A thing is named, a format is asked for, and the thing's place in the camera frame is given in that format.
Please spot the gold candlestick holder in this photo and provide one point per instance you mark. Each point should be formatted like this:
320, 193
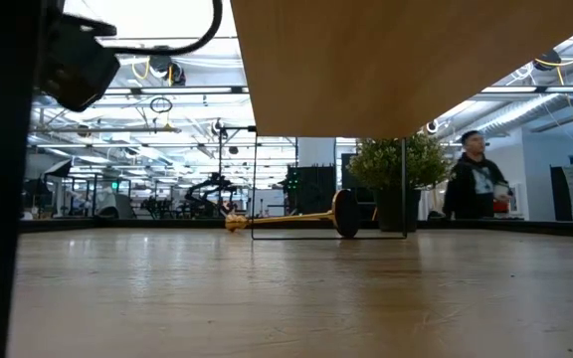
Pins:
348, 214

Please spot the wooden shelf riser black legs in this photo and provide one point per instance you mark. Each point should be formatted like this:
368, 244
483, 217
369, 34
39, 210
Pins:
416, 64

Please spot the background black robot arm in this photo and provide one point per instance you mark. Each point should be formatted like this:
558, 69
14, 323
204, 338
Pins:
207, 186

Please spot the black softbox light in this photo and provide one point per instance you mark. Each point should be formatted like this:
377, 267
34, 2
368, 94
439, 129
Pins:
58, 169

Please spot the black cabinet green lights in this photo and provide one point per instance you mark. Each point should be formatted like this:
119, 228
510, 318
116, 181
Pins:
311, 194

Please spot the green potted plant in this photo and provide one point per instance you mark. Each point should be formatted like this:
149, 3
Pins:
381, 164

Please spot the person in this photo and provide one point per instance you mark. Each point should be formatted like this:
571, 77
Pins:
470, 189

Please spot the red box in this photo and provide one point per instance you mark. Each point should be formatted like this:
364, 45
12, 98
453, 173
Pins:
501, 207

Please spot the white cup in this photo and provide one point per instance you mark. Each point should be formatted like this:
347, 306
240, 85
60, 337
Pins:
502, 191

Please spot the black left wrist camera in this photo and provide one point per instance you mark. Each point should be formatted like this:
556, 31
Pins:
77, 64

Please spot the black aluminium rig frame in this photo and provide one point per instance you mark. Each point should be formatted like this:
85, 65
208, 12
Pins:
117, 225

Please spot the silver ceiling air duct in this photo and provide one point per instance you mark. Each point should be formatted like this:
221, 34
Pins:
515, 113

